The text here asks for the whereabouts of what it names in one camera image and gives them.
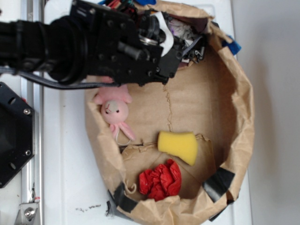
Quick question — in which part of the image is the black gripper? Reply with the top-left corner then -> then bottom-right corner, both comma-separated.
70,0 -> 183,86

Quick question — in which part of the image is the blue tape strip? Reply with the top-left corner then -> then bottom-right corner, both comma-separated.
222,35 -> 242,56

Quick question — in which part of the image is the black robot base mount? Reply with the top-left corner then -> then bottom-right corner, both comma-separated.
0,82 -> 32,188

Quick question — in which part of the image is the black braided cable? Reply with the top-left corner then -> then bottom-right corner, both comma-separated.
0,65 -> 122,90

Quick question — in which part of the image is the yellow sponge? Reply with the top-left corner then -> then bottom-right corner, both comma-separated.
157,131 -> 198,166

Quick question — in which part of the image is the crumpled red paper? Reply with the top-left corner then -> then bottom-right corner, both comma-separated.
139,159 -> 182,202

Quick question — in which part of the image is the black tape piece right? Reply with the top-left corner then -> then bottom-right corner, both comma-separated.
202,167 -> 235,203

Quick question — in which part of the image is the black tape piece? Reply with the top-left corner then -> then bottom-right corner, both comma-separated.
202,167 -> 235,203
106,182 -> 138,220

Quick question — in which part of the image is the black tape piece left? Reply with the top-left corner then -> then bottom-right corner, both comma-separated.
106,182 -> 138,220

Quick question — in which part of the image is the white paper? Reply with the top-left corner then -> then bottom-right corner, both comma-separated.
168,19 -> 199,46

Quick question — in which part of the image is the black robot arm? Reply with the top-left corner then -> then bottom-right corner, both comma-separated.
0,0 -> 186,90

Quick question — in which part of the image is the brown paper bag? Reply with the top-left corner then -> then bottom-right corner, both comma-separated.
85,0 -> 255,225

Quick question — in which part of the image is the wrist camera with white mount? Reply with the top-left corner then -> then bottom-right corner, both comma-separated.
138,10 -> 174,57

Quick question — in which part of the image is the pink plush bunny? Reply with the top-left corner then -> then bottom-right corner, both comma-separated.
94,85 -> 135,141

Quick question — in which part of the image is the aluminium frame rail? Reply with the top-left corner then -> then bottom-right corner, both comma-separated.
14,0 -> 45,225

